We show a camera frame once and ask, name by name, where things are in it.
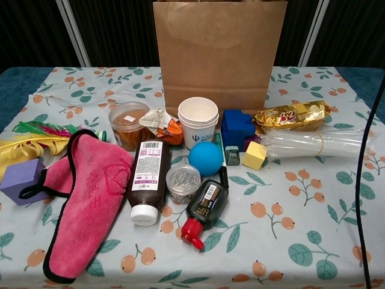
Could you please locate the orange silver snack packet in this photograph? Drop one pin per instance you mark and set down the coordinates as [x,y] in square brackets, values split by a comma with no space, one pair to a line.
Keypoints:
[171,132]

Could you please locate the gold biscuit packet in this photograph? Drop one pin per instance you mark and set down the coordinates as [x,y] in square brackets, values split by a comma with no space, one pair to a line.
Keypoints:
[294,117]

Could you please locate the clear pack of straws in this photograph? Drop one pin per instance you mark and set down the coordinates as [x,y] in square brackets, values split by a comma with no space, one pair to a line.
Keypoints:
[300,143]

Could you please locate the brown paper bag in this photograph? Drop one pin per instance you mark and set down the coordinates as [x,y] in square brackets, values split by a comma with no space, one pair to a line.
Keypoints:
[219,60]

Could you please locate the blue rubber ball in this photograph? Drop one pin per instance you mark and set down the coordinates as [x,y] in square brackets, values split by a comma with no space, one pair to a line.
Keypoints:
[206,158]

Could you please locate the dark green pencil sharpener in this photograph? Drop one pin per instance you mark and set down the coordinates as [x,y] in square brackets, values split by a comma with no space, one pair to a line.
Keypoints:
[232,156]

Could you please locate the blue plastic building block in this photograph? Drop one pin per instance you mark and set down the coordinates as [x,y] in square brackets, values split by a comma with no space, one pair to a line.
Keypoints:
[234,129]

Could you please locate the green black marker pen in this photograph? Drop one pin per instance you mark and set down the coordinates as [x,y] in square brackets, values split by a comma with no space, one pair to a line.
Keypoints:
[223,177]

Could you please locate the brown bottle white cap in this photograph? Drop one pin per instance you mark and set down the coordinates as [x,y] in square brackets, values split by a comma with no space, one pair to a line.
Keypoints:
[147,180]

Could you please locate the black bottle red cap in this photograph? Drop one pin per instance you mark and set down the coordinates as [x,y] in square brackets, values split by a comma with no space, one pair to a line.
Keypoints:
[207,201]

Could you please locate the small purple block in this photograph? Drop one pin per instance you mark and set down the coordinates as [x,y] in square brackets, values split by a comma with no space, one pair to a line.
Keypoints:
[252,141]

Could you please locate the yellow foam cube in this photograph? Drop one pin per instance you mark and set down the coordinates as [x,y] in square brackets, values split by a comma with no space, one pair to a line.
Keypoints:
[254,156]

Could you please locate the clear jar of rubber bands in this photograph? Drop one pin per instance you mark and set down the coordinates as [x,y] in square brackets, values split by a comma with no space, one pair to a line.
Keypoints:
[126,120]

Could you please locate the small green white cylinder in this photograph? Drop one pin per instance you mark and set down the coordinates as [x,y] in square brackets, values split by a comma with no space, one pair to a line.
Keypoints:
[103,135]

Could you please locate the pink microfiber towel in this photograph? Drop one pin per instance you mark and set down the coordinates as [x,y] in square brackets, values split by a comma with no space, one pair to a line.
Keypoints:
[87,210]

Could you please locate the floral print tablecloth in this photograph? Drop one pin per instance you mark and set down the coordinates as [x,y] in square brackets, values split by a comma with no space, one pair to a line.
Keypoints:
[300,225]

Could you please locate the black partition panel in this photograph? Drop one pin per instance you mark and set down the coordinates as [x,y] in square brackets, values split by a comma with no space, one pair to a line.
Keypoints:
[120,30]
[355,30]
[296,24]
[30,30]

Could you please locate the colourful feather shuttlecock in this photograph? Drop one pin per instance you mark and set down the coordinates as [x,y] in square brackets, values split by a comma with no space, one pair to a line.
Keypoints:
[39,129]

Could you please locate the purple foam cube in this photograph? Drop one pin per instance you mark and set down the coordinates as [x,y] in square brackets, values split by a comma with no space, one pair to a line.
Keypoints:
[21,180]

